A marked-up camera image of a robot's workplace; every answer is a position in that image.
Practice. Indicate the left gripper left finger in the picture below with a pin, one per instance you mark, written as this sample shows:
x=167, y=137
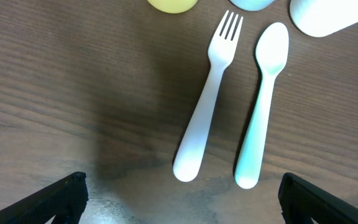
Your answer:
x=61, y=202

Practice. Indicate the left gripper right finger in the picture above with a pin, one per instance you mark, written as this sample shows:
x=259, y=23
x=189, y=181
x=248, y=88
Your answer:
x=303, y=202

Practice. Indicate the mint green plastic spoon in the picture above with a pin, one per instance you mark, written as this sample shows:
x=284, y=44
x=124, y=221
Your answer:
x=271, y=53

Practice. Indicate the white plastic fork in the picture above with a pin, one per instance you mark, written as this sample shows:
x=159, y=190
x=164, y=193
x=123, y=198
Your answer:
x=221, y=52

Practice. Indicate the white plastic cup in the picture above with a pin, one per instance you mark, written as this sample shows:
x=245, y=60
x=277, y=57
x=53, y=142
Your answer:
x=319, y=18

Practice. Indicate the grey-blue plastic cup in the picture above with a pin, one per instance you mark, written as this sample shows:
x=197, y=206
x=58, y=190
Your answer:
x=251, y=5

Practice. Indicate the yellow plastic cup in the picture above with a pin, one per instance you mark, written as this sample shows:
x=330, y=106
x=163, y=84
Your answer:
x=173, y=6

